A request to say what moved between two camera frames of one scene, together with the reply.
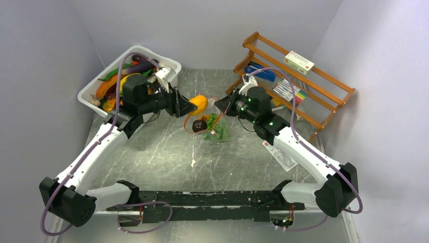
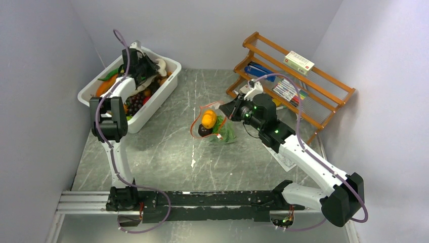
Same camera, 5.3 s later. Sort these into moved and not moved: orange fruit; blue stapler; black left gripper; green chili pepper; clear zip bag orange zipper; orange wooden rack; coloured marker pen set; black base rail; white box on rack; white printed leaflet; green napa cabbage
Moved: green napa cabbage; black left gripper; orange fruit; clear zip bag orange zipper
Not moved: green chili pepper; white printed leaflet; black base rail; blue stapler; white box on rack; orange wooden rack; coloured marker pen set
